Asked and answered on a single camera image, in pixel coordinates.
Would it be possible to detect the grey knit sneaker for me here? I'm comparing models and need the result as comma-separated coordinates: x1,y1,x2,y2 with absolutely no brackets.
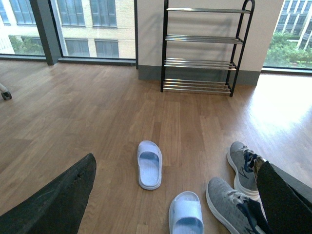
227,141,265,201
206,177,272,234

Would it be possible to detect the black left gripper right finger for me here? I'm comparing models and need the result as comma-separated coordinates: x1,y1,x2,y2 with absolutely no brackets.
256,161,312,234

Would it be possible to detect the light blue slide sandal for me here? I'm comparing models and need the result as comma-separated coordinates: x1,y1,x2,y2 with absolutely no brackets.
137,140,162,190
169,191,204,234

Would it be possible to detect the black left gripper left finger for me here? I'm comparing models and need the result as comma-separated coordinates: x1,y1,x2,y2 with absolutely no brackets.
0,153,97,234

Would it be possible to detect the black metal shoe rack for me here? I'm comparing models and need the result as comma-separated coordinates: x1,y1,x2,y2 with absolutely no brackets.
160,0,255,97

